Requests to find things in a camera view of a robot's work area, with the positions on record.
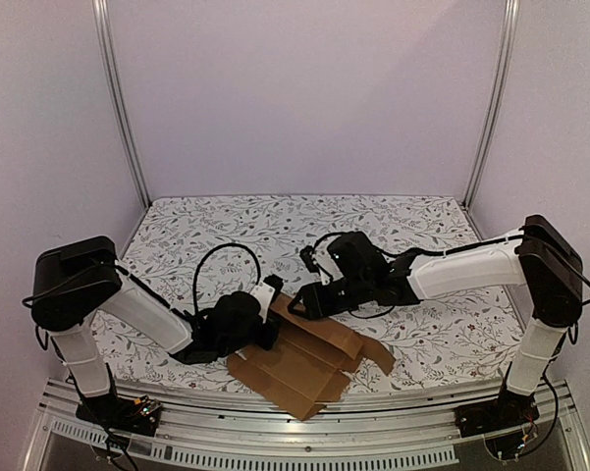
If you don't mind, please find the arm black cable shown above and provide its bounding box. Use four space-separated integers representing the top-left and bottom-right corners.
313 231 526 266
190 241 262 320

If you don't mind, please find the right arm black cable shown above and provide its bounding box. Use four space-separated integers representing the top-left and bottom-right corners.
313 231 526 266

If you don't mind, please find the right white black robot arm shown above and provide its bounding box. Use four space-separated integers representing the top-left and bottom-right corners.
288 215 590 428

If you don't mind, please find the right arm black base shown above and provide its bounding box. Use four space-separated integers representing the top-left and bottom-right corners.
454 391 540 438

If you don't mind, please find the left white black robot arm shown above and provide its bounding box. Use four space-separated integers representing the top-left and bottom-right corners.
22 235 284 426

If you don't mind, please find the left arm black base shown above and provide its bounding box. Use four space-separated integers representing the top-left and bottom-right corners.
76 393 162 437

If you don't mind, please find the front aluminium rail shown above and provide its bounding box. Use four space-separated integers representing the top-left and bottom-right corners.
25 380 590 470

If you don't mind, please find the aluminium frame post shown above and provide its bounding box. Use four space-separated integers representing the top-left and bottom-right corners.
92 0 152 210
461 0 520 212

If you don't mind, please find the left aluminium frame post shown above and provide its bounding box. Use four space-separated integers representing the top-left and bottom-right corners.
92 0 152 210

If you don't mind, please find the right aluminium frame post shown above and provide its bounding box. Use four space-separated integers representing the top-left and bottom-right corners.
461 0 520 212

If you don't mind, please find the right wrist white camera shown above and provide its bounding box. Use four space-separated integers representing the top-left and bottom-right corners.
299 245 343 286

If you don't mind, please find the brown cardboard box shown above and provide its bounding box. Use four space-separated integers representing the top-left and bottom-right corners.
227 294 395 421

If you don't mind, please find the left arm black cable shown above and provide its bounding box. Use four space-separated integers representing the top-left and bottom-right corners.
190 241 262 320

